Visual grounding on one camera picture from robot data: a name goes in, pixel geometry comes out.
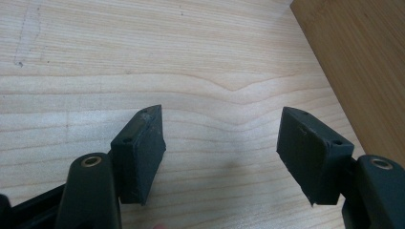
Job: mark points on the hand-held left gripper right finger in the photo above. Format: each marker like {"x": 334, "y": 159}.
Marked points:
{"x": 312, "y": 156}

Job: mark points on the brown wooden board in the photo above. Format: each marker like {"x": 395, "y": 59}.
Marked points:
{"x": 359, "y": 63}

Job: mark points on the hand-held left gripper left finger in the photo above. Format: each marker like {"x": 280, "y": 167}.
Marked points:
{"x": 140, "y": 159}

